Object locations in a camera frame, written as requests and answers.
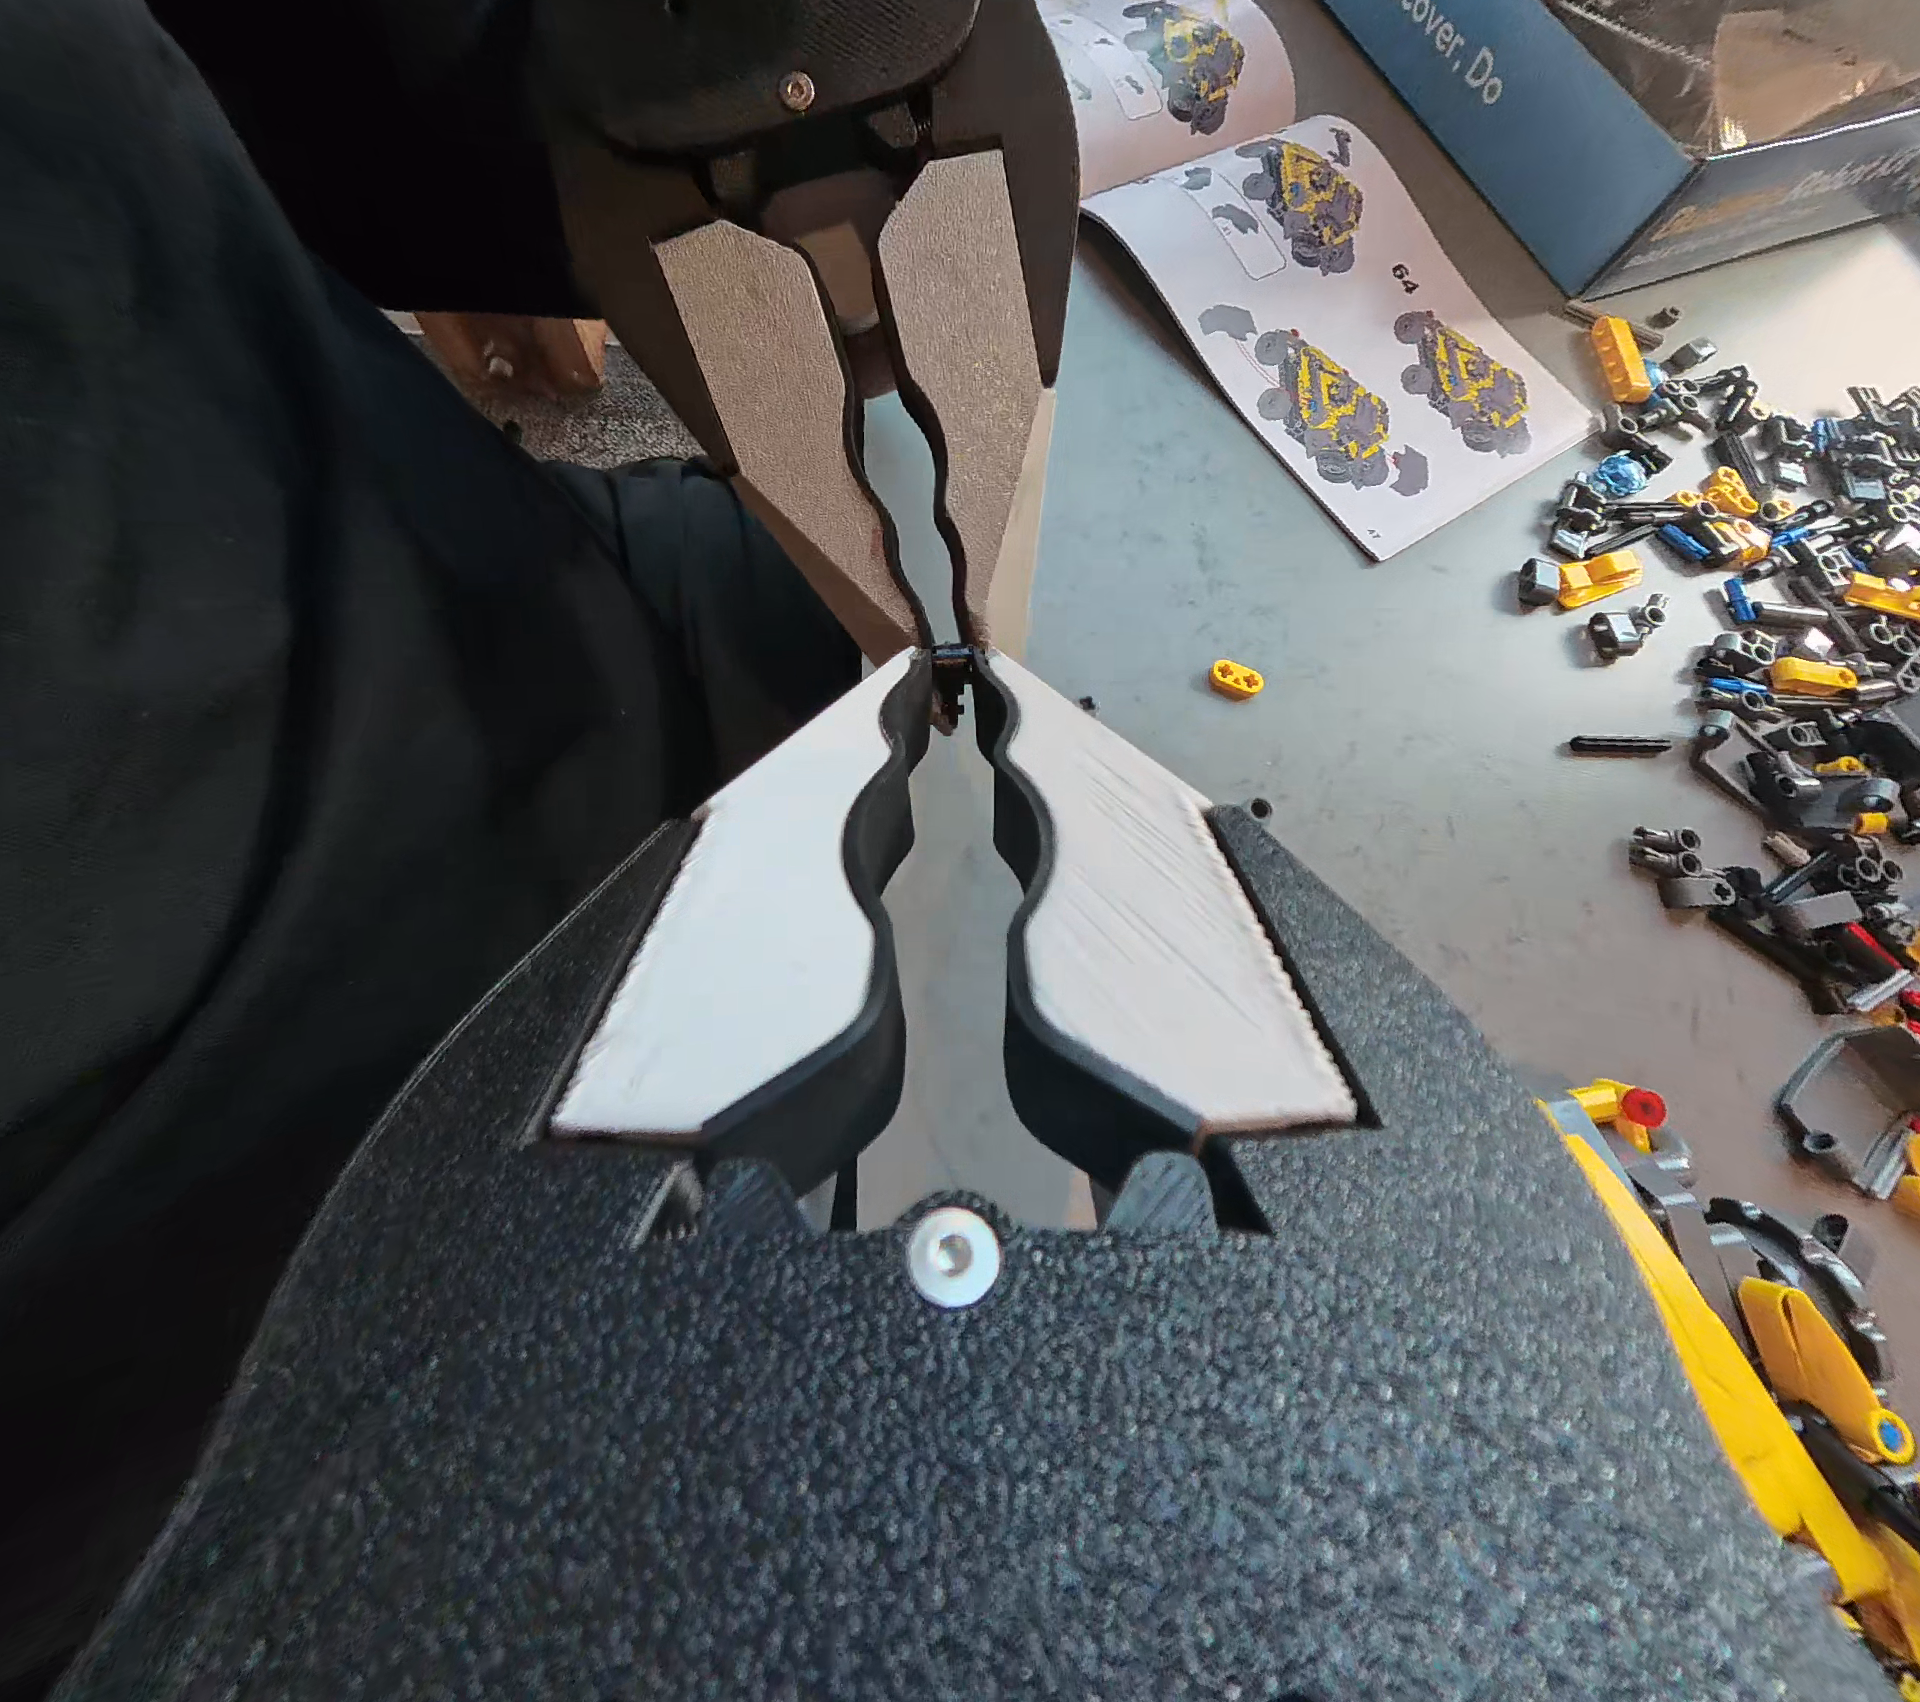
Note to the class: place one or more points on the person's dark clothing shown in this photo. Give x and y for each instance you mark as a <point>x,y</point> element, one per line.
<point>225,757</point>

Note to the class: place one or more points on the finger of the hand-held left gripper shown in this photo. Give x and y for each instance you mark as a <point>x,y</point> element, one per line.
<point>975,307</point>
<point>764,367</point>

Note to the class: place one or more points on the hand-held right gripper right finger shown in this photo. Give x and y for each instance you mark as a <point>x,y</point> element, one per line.
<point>1185,967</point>

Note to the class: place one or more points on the thin black axle rod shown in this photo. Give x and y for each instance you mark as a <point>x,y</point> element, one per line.
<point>1620,745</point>

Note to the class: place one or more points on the blue cardboard kit box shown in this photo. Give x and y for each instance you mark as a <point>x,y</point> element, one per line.
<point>1424,37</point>

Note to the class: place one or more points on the person's left forearm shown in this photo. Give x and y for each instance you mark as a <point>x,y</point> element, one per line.
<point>300,7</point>

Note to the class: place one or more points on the paper instruction booklet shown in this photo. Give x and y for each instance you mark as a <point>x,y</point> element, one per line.
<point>1351,442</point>

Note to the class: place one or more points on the yellow toy brick vehicle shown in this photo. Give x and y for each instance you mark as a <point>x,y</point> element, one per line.
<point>1785,1356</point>

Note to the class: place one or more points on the grey desk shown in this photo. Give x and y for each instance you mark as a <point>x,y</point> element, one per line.
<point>1424,863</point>

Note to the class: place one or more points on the small yellow two-hole piece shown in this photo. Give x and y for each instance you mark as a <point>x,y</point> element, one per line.
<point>1236,679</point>

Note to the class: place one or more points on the pile of loose brick parts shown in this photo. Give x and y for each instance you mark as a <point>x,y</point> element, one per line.
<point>1800,683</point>

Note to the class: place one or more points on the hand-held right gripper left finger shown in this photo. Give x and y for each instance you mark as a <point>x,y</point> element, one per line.
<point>734,967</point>

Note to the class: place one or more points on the black perpendicular connector piece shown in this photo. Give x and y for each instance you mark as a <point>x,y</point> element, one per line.
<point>950,675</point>

